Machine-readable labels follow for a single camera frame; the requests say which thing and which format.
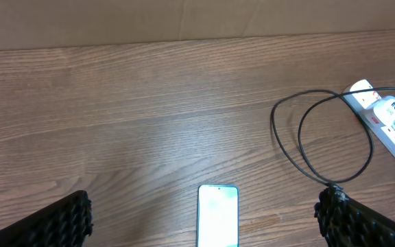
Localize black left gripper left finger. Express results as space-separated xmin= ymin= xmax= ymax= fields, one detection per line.
xmin=0 ymin=190 xmax=93 ymax=247

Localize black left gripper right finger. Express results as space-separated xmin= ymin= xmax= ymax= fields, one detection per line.
xmin=314 ymin=185 xmax=395 ymax=247

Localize black USB charging cable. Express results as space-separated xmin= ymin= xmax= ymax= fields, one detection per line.
xmin=270 ymin=86 xmax=395 ymax=188

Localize blue Samsung Galaxy smartphone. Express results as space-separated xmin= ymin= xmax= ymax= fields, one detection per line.
xmin=196 ymin=185 xmax=239 ymax=247

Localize white charger plug adapter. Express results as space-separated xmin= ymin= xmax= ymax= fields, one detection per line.
xmin=370 ymin=96 xmax=395 ymax=126

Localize white power strip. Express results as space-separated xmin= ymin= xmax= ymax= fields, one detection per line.
xmin=344 ymin=80 xmax=395 ymax=157

